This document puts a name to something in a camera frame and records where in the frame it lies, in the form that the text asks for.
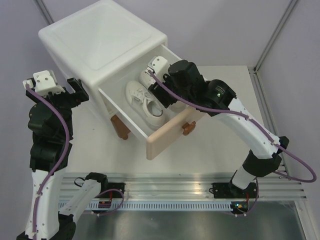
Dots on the right aluminium frame post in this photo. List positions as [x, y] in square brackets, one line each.
[276, 33]

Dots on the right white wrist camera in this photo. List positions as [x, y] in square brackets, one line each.
[158, 65]

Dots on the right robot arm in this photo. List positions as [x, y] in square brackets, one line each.
[217, 99]

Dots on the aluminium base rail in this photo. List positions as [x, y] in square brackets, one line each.
[194, 186]

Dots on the aluminium frame post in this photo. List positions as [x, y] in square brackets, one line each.
[276, 33]
[44, 11]

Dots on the brown drawer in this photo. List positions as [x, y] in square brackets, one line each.
[120, 128]

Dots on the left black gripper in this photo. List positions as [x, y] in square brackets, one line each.
[77, 97]

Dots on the white sneaker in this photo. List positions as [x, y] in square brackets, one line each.
[146, 80]
[145, 105]

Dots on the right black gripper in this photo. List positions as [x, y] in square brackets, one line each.
[161, 96]

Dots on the brown bear knob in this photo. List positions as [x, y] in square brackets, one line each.
[188, 128]

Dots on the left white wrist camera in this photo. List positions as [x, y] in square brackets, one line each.
[43, 83]

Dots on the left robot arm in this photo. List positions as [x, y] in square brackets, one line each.
[50, 120]

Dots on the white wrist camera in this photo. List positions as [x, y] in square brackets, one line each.
[43, 83]
[158, 65]

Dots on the white slotted cable duct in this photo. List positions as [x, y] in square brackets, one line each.
[130, 205]

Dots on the white plastic shoe cabinet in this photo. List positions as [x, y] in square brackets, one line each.
[98, 41]

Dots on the beige drawer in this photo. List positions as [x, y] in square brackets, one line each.
[112, 91]

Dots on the left aluminium frame post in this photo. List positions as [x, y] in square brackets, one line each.
[44, 11]

